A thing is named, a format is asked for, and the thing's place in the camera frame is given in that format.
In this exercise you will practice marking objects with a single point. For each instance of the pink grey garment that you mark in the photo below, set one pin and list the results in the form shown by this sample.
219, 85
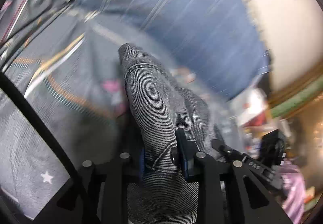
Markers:
294, 188

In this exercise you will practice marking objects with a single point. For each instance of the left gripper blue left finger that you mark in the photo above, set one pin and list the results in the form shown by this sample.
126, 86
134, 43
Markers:
106, 187

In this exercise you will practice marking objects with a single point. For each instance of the white paper shopping bag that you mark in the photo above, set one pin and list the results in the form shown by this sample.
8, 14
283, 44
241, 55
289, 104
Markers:
248, 104

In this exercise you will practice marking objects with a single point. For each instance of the red plastic bag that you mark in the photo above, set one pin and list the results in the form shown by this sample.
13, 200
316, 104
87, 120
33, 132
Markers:
257, 121

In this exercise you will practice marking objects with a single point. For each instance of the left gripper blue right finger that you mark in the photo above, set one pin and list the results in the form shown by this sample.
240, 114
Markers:
233, 191

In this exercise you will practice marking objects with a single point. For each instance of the grey denim pants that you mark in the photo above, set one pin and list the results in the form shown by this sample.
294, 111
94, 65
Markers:
160, 106

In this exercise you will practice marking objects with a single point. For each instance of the grey patterned bed sheet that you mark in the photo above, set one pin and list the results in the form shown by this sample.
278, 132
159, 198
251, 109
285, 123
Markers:
63, 57

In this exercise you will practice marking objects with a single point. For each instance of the blue plaid pillow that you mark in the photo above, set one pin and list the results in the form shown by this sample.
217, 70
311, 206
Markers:
216, 39

